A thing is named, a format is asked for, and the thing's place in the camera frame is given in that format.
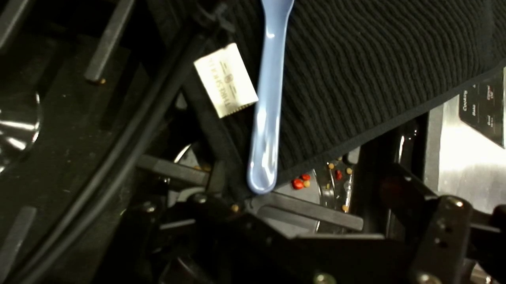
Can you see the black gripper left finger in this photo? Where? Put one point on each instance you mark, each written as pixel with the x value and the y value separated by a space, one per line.
pixel 200 246

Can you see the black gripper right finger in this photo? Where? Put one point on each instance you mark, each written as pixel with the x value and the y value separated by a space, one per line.
pixel 448 241

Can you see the black gas stove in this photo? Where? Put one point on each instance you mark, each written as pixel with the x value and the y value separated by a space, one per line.
pixel 64 131

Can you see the black ribbed cloth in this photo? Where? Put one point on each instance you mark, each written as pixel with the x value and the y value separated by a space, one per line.
pixel 369 67

